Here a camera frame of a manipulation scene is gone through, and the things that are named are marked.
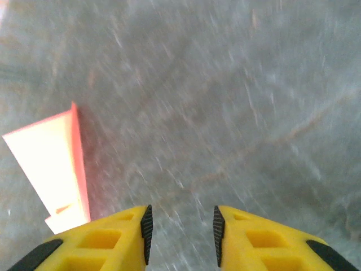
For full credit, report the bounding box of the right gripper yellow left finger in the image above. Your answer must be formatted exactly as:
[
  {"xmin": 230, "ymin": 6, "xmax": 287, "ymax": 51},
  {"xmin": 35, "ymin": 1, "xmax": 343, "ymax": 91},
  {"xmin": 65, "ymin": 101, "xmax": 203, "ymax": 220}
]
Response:
[{"xmin": 7, "ymin": 204, "xmax": 153, "ymax": 271}]

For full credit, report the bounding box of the pink square paper sheet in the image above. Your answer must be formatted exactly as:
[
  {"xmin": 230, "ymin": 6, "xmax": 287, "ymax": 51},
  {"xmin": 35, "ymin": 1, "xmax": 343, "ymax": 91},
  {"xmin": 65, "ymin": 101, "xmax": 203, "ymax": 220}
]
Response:
[{"xmin": 2, "ymin": 100, "xmax": 92, "ymax": 235}]

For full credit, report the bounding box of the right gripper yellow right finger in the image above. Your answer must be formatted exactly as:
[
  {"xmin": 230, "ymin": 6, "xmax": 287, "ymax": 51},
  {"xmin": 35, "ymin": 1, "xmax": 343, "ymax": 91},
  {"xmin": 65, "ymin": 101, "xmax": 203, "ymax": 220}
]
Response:
[{"xmin": 213, "ymin": 204, "xmax": 360, "ymax": 271}]

